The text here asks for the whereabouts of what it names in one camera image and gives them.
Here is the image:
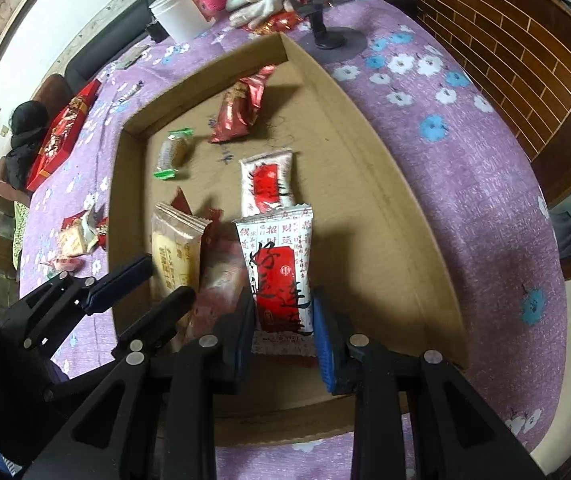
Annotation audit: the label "purple floral tablecloth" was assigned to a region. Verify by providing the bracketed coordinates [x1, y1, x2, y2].
[18, 0, 570, 480]

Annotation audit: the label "shiny red snack bag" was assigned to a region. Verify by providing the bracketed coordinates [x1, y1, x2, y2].
[210, 65, 276, 144]

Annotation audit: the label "yellow biscuit packet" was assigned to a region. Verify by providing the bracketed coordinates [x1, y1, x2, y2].
[151, 203, 208, 299]

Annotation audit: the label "red gift snack box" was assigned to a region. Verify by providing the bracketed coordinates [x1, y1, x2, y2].
[26, 74, 101, 192]

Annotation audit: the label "green clear candy packet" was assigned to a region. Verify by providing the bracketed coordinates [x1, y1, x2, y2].
[153, 128, 194, 180]

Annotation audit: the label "small red candy packet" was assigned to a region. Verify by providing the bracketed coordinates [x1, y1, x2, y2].
[96, 218, 109, 249]

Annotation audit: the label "small black cup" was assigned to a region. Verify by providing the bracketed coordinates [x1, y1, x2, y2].
[146, 20, 168, 44]

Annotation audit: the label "dark red gold snack bag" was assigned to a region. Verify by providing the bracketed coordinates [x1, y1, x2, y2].
[171, 186, 223, 258]

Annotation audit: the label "wooden cabinet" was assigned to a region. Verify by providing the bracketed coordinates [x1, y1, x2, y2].
[415, 0, 571, 204]

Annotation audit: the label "pink snack bar wrapper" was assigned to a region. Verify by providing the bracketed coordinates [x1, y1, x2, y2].
[184, 240, 248, 342]

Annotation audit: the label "white red snack packet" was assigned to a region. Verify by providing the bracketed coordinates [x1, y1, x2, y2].
[235, 204, 316, 358]

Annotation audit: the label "blue sleeve left forearm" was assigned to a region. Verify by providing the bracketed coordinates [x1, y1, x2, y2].
[0, 454, 23, 478]

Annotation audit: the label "red gold foil packet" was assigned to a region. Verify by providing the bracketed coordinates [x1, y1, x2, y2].
[252, 11, 304, 36]

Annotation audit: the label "dark sofa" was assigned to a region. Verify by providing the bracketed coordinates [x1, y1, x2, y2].
[63, 0, 156, 93]

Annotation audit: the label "white green pastry packet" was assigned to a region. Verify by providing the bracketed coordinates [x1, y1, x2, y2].
[82, 207, 101, 255]

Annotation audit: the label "pink fish snack packet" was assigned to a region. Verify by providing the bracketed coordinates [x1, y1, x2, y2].
[42, 257, 85, 273]

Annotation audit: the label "yellow narrow bar packet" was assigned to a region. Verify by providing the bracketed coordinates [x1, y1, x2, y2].
[58, 226, 87, 258]

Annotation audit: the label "white cloth gloves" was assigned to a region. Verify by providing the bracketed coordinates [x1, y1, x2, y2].
[226, 0, 293, 30]

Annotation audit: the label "small wrapped candy stick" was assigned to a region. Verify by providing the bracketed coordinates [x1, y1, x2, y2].
[113, 80, 144, 106]

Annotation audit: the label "white red packet in tray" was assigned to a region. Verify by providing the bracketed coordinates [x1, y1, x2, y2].
[240, 148, 295, 217]

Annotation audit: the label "seated person dark hair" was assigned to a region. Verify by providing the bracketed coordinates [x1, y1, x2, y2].
[0, 101, 50, 207]

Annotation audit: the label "shallow cardboard tray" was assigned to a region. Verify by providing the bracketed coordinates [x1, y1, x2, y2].
[107, 34, 469, 446]

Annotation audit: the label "white plastic jar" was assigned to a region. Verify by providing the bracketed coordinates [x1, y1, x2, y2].
[149, 0, 216, 44]

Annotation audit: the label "long red candy packet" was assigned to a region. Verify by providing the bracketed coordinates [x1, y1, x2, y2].
[61, 210, 88, 231]

